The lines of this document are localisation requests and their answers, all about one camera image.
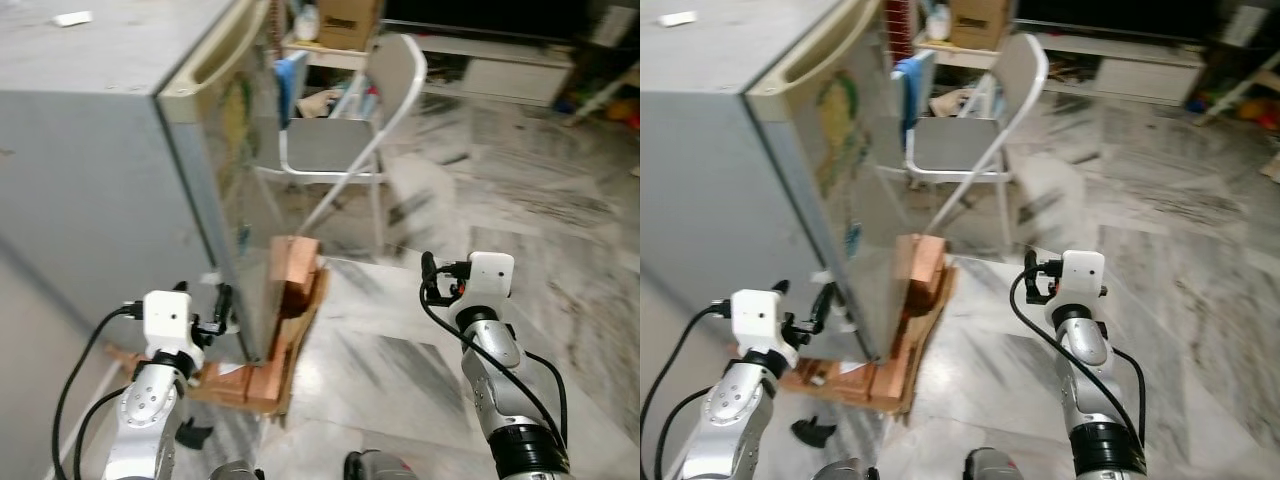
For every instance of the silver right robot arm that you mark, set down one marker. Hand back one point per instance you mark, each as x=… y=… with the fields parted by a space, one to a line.
x=505 y=390
x=1095 y=390

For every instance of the grey small fridge body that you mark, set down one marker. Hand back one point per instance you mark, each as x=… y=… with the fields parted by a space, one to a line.
x=700 y=170
x=80 y=170

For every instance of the orange brick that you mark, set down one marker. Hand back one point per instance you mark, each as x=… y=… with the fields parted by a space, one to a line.
x=268 y=378
x=297 y=275
x=222 y=382
x=922 y=272
x=892 y=380
x=835 y=380

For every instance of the small black floor object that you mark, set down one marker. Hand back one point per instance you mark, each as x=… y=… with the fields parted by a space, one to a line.
x=815 y=432
x=193 y=434

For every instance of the grey robot left leg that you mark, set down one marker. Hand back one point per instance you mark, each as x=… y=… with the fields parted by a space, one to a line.
x=848 y=471
x=236 y=472

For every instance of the grey robot leg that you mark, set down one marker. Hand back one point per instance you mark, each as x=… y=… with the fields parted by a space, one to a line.
x=848 y=471
x=236 y=472
x=380 y=467
x=995 y=466

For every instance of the yellow green door sticker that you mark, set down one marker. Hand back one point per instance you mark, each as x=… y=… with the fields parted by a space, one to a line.
x=235 y=130
x=838 y=130

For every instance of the white grey folding chair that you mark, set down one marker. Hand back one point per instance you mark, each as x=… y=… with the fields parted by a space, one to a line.
x=950 y=145
x=330 y=145

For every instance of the grey robot right leg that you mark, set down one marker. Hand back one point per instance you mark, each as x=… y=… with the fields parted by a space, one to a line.
x=995 y=466
x=380 y=467

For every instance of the brown paper bag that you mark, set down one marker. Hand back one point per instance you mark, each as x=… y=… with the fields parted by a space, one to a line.
x=952 y=101
x=320 y=103

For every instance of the white low cabinet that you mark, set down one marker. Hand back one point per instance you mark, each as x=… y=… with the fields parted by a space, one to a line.
x=500 y=75
x=1130 y=75

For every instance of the blue cloth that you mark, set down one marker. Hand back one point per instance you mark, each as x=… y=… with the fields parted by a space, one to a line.
x=914 y=85
x=290 y=85

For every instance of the colourful toy pile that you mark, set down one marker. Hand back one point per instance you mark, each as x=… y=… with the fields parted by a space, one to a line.
x=615 y=108
x=1250 y=108

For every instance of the brown cardboard piece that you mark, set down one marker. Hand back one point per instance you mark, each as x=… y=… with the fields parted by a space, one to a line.
x=1272 y=168

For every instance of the brown cardboard box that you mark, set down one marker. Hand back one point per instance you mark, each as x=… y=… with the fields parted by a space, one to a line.
x=982 y=22
x=348 y=22

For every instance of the black television screen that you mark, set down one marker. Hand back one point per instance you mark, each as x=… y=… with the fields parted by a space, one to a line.
x=1120 y=14
x=480 y=12

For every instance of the white plastic bottle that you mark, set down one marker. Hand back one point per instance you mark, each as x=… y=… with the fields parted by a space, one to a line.
x=938 y=22
x=307 y=22

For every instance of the red striped item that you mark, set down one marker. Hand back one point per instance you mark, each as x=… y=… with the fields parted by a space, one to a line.
x=277 y=20
x=900 y=25

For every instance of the small white flat object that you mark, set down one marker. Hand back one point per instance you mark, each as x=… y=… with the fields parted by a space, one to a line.
x=678 y=18
x=72 y=18

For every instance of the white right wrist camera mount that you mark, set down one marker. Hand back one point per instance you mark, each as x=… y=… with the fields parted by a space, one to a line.
x=1083 y=276
x=491 y=278

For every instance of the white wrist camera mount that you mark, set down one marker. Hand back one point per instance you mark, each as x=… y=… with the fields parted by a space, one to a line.
x=491 y=278
x=756 y=316
x=166 y=318
x=1083 y=276

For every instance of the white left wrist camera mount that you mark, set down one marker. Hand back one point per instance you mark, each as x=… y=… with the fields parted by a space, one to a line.
x=756 y=316
x=166 y=318

